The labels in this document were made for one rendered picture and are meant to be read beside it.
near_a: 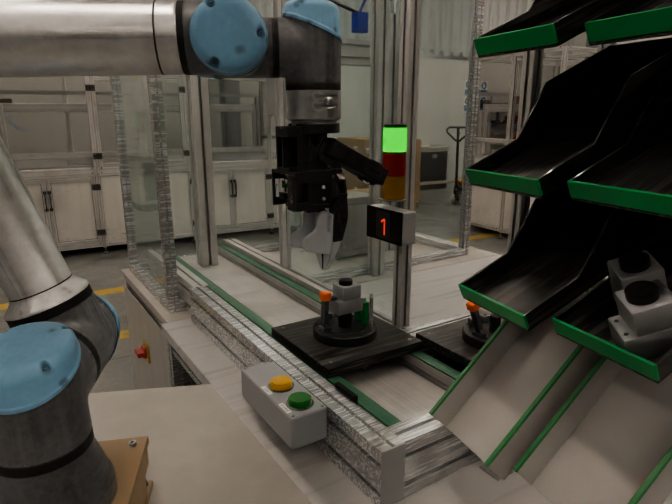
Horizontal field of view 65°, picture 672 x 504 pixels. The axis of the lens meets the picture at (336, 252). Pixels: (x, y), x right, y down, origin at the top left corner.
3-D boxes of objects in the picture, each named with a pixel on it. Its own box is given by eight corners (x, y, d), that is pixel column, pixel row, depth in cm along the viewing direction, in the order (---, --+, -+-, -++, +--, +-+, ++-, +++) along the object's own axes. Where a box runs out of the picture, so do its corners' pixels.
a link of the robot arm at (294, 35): (275, 7, 73) (337, 8, 74) (278, 91, 76) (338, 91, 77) (277, -5, 65) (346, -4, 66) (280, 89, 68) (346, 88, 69)
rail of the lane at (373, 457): (380, 510, 80) (382, 447, 77) (191, 321, 152) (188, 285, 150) (408, 496, 83) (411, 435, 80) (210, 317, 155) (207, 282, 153)
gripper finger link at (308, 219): (286, 269, 80) (284, 208, 77) (320, 263, 83) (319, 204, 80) (296, 274, 77) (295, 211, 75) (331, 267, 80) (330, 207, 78)
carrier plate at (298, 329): (327, 378, 101) (327, 368, 101) (271, 335, 121) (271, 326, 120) (422, 349, 114) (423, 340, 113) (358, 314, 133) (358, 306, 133)
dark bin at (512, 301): (528, 332, 64) (512, 282, 61) (462, 298, 75) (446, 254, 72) (688, 219, 70) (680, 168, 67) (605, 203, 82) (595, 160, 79)
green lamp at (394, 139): (392, 152, 109) (393, 128, 108) (377, 151, 113) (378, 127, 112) (411, 151, 112) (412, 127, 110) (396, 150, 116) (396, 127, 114)
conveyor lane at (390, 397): (392, 477, 87) (394, 423, 85) (212, 317, 156) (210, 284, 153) (508, 424, 102) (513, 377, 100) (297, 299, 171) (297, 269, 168)
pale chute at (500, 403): (504, 481, 68) (486, 466, 66) (445, 426, 79) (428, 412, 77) (638, 312, 70) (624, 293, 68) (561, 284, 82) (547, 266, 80)
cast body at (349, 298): (338, 316, 112) (338, 284, 110) (327, 310, 116) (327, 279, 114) (370, 308, 116) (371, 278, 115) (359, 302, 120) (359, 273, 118)
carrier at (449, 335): (501, 386, 98) (506, 323, 95) (415, 341, 118) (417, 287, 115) (579, 355, 111) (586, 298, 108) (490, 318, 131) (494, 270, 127)
